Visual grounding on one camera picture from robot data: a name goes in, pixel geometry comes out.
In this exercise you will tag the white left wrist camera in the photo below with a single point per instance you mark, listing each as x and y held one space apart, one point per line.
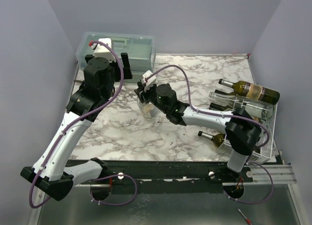
101 51

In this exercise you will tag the green wine bottle silver neck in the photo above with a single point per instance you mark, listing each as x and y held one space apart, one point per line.
217 139

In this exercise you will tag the tall clear glass bottle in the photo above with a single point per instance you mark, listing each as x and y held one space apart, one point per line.
261 110

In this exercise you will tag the translucent green storage box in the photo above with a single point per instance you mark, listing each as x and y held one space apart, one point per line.
141 51

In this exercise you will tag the clear liquor bottle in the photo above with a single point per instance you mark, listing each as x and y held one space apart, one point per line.
266 124

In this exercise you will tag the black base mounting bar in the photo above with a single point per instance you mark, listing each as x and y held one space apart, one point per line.
163 177

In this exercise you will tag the wine bottle on rack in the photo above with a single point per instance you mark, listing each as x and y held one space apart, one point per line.
252 91
224 93

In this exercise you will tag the red handled screwdriver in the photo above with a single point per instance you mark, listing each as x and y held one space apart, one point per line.
248 221

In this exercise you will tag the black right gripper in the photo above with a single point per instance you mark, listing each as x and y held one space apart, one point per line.
143 94

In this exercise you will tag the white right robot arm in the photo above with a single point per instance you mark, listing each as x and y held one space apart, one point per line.
241 130

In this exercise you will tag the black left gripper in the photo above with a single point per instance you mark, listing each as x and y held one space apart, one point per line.
127 74

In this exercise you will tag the small clear black-capped bottle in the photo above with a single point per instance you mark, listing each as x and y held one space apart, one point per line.
148 110

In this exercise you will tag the white wire wine rack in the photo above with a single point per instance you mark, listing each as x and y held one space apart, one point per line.
262 152

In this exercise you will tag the top wine bottle on rack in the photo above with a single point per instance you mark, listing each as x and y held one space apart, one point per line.
252 91

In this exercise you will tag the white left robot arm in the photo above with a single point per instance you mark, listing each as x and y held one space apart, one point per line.
50 173

